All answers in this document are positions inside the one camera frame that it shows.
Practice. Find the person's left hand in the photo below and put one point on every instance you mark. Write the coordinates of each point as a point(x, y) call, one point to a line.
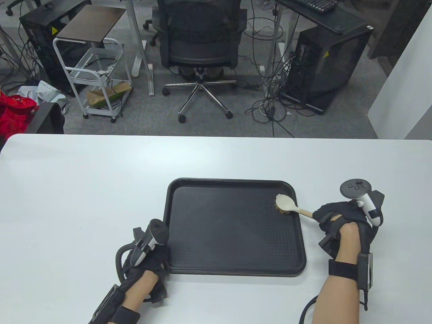
point(152, 260)

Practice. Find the person's right hand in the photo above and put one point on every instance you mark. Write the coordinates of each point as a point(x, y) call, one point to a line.
point(347, 211)

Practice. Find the white pot brush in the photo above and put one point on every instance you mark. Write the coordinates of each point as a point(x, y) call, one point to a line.
point(285, 202)

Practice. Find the black plastic tray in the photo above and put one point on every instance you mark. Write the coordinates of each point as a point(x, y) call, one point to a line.
point(219, 229)

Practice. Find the person's right forearm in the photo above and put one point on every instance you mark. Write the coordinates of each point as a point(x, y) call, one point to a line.
point(337, 297)

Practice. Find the person's left forearm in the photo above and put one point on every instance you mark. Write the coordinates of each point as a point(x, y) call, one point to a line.
point(138, 290)

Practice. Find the black white handheld controller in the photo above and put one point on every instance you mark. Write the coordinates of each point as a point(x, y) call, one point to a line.
point(157, 233)
point(354, 189)

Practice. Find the black wrist sensor pack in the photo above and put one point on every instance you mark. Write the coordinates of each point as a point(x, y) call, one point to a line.
point(342, 268)
point(126, 314)

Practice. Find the black computer tower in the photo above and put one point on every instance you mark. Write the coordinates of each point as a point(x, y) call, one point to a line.
point(337, 64)
point(37, 37)

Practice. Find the brown paper bag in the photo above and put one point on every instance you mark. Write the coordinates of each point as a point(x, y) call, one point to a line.
point(98, 98)

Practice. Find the black chair back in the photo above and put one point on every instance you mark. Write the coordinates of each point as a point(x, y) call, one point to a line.
point(45, 118)

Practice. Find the white desk leg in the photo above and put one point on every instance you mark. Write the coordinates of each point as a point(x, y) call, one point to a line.
point(136, 40)
point(275, 37)

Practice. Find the black desk top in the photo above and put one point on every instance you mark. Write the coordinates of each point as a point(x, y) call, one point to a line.
point(347, 20)

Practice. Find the white power strip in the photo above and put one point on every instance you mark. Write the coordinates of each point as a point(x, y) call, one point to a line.
point(104, 71)

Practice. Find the red bag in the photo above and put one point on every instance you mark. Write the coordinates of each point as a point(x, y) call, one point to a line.
point(13, 114)

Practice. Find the grey plastic bag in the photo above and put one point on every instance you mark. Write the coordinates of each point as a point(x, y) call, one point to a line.
point(44, 89)

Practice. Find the black keyboard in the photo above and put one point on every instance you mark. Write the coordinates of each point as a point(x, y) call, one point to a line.
point(317, 5)

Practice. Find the black mesh office chair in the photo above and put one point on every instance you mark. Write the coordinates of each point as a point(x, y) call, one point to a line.
point(202, 44)

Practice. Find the black chair wheel base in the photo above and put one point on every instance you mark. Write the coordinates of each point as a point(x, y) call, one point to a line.
point(13, 6)
point(153, 37)

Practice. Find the brown board table top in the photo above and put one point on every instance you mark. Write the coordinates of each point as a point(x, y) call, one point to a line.
point(91, 23)

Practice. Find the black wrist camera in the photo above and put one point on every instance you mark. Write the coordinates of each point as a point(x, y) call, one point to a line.
point(158, 289)
point(329, 246)

